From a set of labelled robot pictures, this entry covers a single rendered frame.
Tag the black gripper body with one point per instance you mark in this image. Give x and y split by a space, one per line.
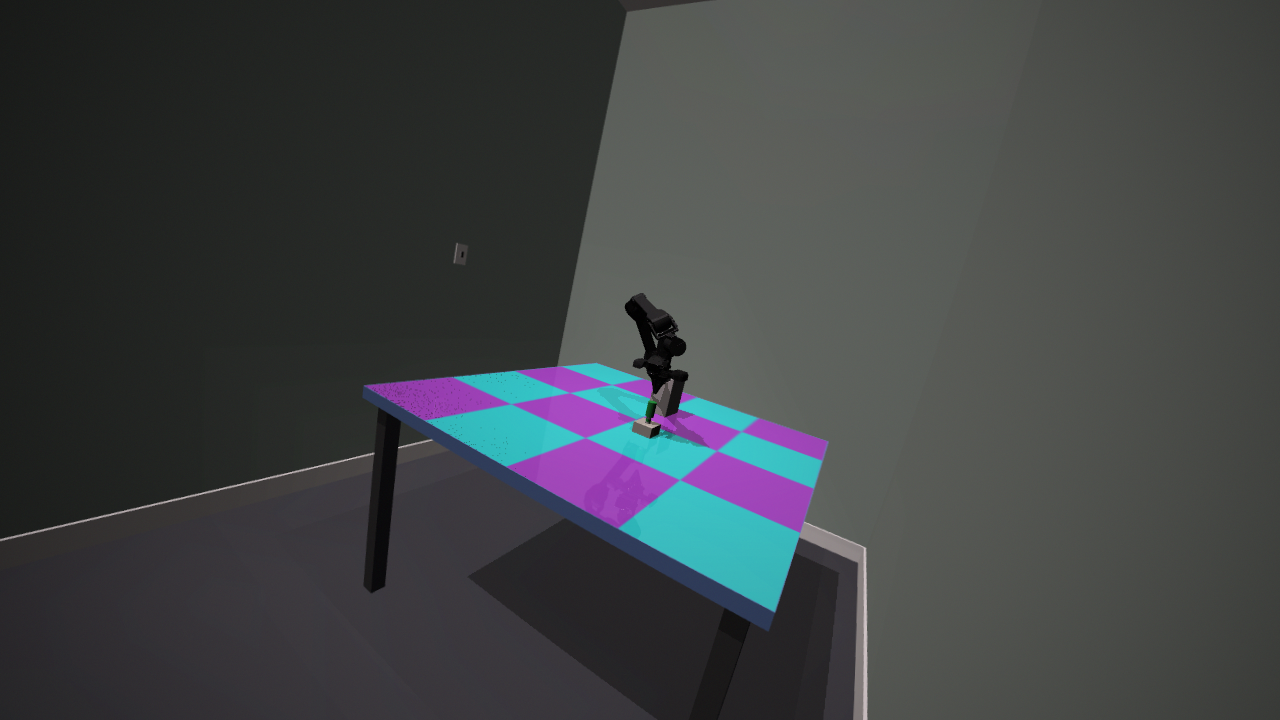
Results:
677 375

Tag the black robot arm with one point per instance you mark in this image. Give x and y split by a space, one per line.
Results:
651 320

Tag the beige rectangular block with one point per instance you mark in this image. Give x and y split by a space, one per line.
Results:
646 430

